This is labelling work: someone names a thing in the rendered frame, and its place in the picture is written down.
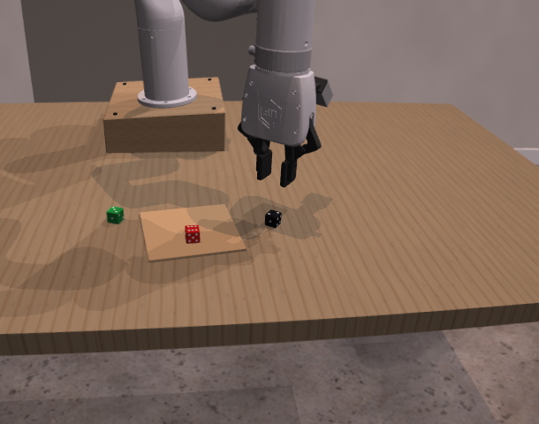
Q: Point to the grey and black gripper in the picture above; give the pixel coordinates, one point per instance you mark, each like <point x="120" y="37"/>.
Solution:
<point x="272" y="112"/>

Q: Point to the tan flat mat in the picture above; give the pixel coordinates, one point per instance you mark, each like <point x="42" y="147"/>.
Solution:
<point x="164" y="233"/>

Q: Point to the red die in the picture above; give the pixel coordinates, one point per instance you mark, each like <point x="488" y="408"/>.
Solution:
<point x="192" y="234"/>

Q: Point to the black die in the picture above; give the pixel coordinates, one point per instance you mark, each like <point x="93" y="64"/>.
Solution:
<point x="273" y="218"/>

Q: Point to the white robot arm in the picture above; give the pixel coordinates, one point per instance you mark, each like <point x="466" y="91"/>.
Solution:
<point x="285" y="25"/>

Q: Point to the green die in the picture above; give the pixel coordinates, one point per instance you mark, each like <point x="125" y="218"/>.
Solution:
<point x="115" y="215"/>

